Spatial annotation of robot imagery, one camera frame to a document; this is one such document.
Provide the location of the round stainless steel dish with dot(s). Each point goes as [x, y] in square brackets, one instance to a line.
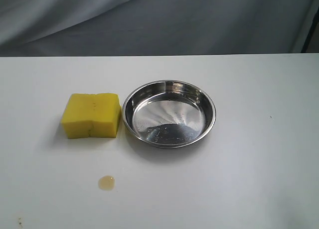
[169, 114]

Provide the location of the black stand pole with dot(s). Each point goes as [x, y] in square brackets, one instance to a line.
[311, 32]

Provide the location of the brown liquid spill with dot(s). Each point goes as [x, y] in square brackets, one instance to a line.
[106, 183]

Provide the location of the yellow sponge block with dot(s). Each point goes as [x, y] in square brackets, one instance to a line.
[91, 115]

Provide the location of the grey backdrop cloth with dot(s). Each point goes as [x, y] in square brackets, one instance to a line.
[152, 27]

